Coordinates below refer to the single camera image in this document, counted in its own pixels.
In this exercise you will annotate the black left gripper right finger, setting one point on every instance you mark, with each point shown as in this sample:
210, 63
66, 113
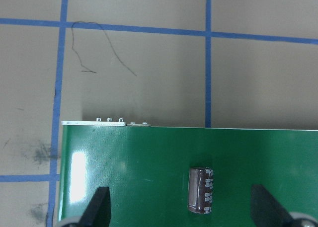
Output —
266, 211

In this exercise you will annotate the green conveyor belt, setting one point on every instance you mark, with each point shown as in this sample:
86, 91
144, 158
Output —
146, 169

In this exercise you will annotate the brown cylindrical capacitor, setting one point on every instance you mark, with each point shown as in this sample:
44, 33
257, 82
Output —
200, 190

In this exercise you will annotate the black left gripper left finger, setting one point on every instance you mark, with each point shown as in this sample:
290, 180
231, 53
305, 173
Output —
98, 211

